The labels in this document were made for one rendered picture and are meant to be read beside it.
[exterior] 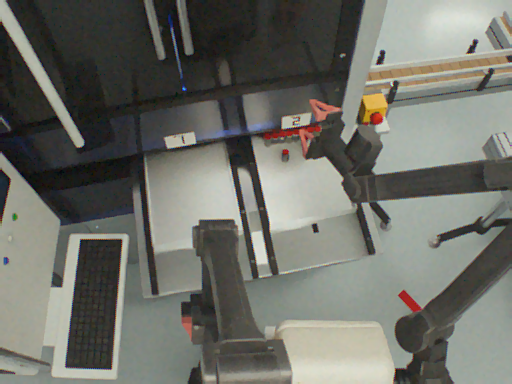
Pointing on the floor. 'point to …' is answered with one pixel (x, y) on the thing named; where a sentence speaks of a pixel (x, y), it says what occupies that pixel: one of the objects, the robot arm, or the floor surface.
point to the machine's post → (361, 60)
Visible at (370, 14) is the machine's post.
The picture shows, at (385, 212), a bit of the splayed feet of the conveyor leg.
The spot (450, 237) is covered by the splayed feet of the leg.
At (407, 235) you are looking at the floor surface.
